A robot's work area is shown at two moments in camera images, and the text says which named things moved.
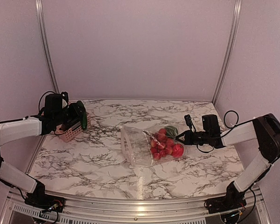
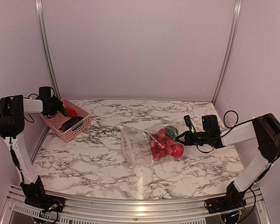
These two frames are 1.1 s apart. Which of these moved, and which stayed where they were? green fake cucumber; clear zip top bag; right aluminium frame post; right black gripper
Moved: green fake cucumber
Stayed: clear zip top bag; right aluminium frame post; right black gripper
